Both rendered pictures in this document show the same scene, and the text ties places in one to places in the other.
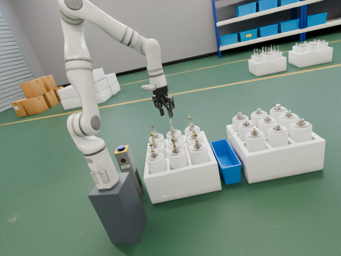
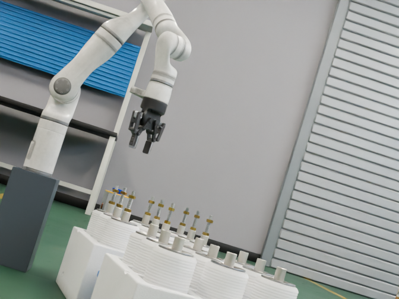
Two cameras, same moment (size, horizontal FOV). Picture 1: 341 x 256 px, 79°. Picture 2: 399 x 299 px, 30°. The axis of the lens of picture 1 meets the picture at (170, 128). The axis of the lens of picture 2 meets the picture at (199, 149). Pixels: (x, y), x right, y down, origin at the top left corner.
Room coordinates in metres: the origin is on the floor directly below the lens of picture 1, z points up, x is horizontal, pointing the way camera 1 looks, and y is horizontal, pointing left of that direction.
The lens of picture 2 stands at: (0.36, -2.08, 0.35)
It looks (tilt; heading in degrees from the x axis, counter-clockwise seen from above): 4 degrees up; 69
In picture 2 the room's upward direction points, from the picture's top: 17 degrees clockwise
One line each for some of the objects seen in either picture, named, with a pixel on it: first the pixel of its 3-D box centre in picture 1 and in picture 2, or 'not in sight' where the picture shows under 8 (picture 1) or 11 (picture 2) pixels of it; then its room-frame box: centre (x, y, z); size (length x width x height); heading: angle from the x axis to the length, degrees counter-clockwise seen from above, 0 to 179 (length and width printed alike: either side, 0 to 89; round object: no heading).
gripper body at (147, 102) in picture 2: (161, 94); (151, 114); (0.96, 0.00, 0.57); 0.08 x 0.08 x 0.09
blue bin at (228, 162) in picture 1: (225, 160); not in sight; (1.04, -0.27, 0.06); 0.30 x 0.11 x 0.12; 176
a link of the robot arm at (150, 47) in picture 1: (152, 57); (167, 59); (0.96, 0.00, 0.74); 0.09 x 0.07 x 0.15; 17
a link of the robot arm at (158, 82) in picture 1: (154, 81); (154, 89); (0.95, 0.02, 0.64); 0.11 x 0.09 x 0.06; 125
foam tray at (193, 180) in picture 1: (180, 163); (136, 282); (1.07, 0.00, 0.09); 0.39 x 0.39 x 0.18; 86
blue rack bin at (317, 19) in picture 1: (311, 20); not in sight; (4.85, -3.64, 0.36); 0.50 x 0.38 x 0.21; 165
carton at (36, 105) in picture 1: (35, 105); not in sight; (4.21, 2.49, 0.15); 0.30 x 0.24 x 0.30; 73
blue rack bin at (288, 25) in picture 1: (285, 26); not in sight; (5.01, -3.16, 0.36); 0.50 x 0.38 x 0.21; 166
